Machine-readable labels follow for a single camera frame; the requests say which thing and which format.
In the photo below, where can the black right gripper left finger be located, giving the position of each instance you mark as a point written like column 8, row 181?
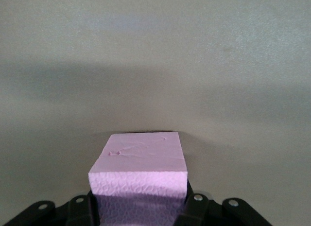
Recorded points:
column 80, row 211

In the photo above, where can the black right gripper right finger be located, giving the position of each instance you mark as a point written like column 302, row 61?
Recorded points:
column 199, row 211

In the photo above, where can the pink foam cube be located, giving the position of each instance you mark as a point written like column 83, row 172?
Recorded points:
column 141, row 162

